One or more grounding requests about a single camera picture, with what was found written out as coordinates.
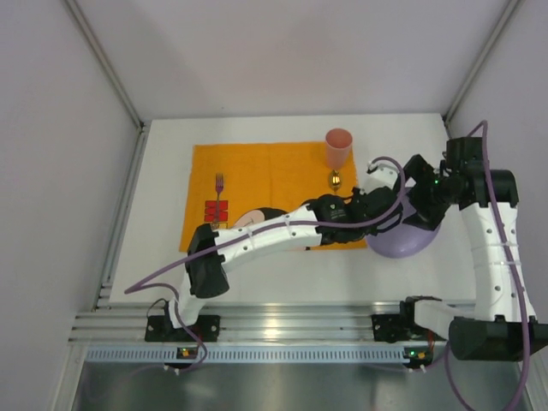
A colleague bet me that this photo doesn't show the gold spoon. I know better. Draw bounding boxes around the gold spoon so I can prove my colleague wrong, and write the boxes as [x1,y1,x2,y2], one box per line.
[328,170,342,193]

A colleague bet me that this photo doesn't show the lilac plate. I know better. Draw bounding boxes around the lilac plate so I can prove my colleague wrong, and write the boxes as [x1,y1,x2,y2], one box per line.
[366,197,441,259]

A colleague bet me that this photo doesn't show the red cup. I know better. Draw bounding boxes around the red cup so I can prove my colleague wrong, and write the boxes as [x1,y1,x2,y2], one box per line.
[325,128,353,170]

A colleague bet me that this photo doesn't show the orange Mickey Mouse placemat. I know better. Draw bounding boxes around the orange Mickey Mouse placemat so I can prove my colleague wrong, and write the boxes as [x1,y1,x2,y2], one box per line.
[179,141,358,252]

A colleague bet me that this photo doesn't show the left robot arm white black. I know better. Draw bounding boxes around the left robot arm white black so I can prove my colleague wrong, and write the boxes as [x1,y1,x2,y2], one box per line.
[166,186,406,329]

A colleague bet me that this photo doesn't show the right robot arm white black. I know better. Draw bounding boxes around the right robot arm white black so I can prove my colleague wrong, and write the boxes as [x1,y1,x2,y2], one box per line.
[403,137,547,362]

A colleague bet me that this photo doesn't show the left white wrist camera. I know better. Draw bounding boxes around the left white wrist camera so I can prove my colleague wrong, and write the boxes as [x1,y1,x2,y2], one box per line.
[363,161,398,190]

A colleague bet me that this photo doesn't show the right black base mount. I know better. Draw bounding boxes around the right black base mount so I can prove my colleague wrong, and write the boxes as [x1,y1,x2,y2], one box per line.
[371,313,446,343]

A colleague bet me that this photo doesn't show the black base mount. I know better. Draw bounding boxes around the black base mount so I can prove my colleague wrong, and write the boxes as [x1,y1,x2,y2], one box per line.
[371,313,446,343]
[144,315,221,343]

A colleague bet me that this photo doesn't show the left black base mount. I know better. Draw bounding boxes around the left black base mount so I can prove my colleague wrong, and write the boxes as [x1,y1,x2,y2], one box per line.
[144,315,221,343]

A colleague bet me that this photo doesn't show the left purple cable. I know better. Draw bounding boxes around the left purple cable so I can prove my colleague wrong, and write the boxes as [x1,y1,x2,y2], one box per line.
[123,156,408,372]

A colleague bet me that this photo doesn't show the aluminium rail frame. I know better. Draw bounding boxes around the aluminium rail frame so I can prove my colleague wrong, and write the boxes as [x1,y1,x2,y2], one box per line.
[68,282,400,345]

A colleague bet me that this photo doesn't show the perforated cable duct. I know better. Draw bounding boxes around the perforated cable duct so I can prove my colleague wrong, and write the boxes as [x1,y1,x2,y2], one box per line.
[86,346,410,364]

